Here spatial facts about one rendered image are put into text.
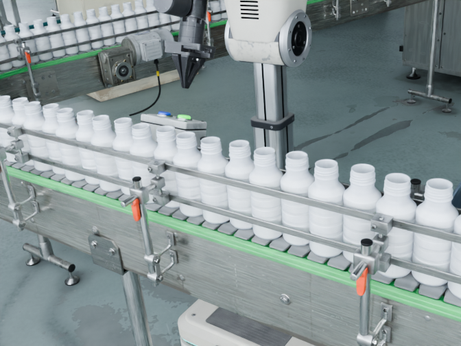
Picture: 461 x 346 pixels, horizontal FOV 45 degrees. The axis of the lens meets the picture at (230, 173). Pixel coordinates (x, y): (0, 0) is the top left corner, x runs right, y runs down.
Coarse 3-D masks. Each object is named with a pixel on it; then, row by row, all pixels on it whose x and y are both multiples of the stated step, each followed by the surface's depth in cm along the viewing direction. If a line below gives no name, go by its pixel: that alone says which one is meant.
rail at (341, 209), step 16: (80, 144) 121; (48, 160) 131; (144, 160) 111; (96, 176) 123; (208, 176) 102; (272, 192) 95; (208, 208) 106; (320, 208) 90; (336, 208) 88; (256, 224) 100; (272, 224) 98; (400, 224) 83; (416, 224) 81; (320, 240) 93; (448, 240) 79; (432, 272) 83
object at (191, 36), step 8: (184, 24) 123; (192, 24) 123; (200, 24) 124; (184, 32) 124; (192, 32) 123; (200, 32) 124; (184, 40) 124; (192, 40) 123; (200, 40) 125; (184, 48) 124; (192, 48) 123; (200, 48) 122; (208, 48) 124
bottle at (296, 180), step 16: (288, 160) 93; (304, 160) 93; (288, 176) 94; (304, 176) 94; (288, 192) 94; (304, 192) 94; (288, 208) 96; (304, 208) 95; (288, 224) 97; (304, 224) 97; (288, 240) 99; (304, 240) 98
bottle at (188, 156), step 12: (180, 132) 107; (192, 132) 107; (180, 144) 105; (192, 144) 105; (180, 156) 106; (192, 156) 106; (192, 168) 106; (180, 180) 108; (192, 180) 107; (180, 192) 109; (192, 192) 108; (180, 204) 111; (192, 216) 111
